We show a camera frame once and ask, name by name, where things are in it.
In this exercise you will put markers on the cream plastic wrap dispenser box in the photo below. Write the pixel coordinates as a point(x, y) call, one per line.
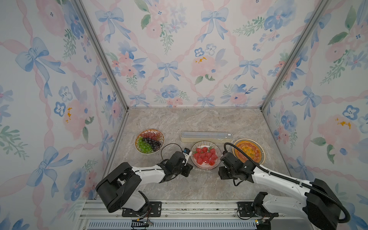
point(214, 137)

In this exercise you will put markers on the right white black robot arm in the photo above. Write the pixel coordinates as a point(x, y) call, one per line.
point(311, 200)

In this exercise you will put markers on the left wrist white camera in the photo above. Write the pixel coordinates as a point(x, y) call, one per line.
point(187, 153)

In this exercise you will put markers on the plate of red strawberries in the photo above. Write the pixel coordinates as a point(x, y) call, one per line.
point(205, 154)

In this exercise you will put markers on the plate of grapes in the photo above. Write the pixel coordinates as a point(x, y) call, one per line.
point(149, 141)

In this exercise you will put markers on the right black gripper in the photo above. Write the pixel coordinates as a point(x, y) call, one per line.
point(221, 173)

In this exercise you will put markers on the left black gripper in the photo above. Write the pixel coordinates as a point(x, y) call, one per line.
point(187, 169)

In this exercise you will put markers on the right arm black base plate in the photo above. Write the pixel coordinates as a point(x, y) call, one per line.
point(246, 209)

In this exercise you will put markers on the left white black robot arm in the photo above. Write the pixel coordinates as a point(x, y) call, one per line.
point(118, 190)

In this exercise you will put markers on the aluminium front rail frame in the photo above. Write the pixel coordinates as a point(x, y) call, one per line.
point(175, 215)

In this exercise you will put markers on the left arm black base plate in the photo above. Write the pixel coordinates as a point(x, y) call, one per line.
point(151, 209)

